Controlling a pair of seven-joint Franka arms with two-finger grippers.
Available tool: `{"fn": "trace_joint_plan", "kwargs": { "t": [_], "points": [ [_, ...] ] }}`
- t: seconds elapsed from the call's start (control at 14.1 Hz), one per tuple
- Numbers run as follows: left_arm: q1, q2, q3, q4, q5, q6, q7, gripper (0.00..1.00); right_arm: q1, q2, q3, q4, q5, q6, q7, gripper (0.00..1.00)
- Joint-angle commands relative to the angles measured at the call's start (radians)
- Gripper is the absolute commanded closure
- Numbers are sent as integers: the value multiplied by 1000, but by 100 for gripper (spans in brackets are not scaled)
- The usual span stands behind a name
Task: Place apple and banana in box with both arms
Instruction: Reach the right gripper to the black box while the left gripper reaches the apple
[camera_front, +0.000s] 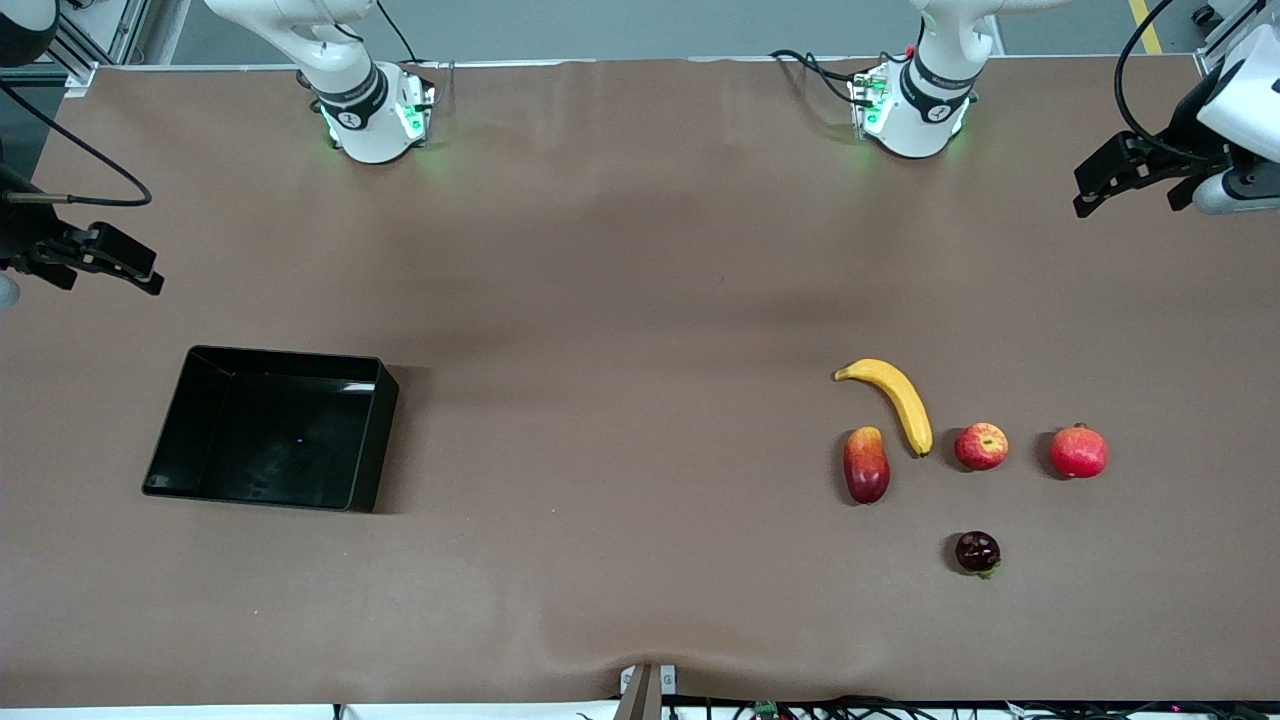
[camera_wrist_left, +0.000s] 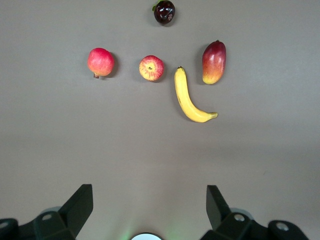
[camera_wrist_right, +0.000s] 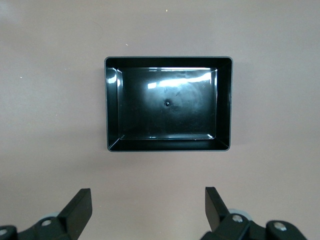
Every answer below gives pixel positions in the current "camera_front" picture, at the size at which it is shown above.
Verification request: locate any black plastic box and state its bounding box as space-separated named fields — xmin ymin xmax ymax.
xmin=142 ymin=345 xmax=400 ymax=513

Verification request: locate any red yellow apple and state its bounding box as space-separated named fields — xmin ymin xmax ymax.
xmin=953 ymin=422 xmax=1009 ymax=472

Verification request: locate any yellow banana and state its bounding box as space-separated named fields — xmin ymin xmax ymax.
xmin=834 ymin=358 xmax=934 ymax=459

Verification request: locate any red pomegranate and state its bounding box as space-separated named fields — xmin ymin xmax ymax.
xmin=1049 ymin=422 xmax=1110 ymax=480

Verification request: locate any red yellow mango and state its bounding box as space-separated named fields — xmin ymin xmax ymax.
xmin=843 ymin=426 xmax=892 ymax=505

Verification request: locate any dark purple mangosteen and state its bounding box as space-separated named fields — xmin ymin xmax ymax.
xmin=954 ymin=531 xmax=1002 ymax=579

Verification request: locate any aluminium frame profile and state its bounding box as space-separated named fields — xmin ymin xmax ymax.
xmin=40 ymin=0 xmax=191 ymax=96
xmin=1193 ymin=0 xmax=1266 ymax=76

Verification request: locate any black left arm base cable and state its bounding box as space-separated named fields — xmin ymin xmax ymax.
xmin=770 ymin=48 xmax=916 ymax=106

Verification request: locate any black arm base cable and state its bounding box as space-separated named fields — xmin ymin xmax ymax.
xmin=770 ymin=48 xmax=916 ymax=106
xmin=375 ymin=0 xmax=456 ymax=96

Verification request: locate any black right arm base cable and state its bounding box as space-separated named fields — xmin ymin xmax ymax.
xmin=375 ymin=0 xmax=456 ymax=96

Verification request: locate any metal table bracket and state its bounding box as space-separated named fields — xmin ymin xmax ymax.
xmin=618 ymin=663 xmax=678 ymax=720

